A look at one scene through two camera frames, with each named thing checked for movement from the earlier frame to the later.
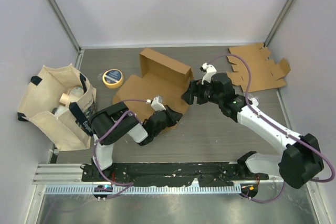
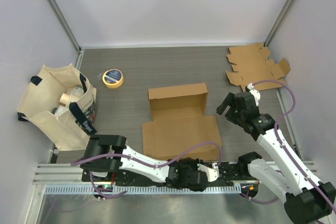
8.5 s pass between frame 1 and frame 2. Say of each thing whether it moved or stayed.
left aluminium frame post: stayed
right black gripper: moved
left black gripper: moved
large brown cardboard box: moved
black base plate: stayed
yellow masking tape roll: stayed
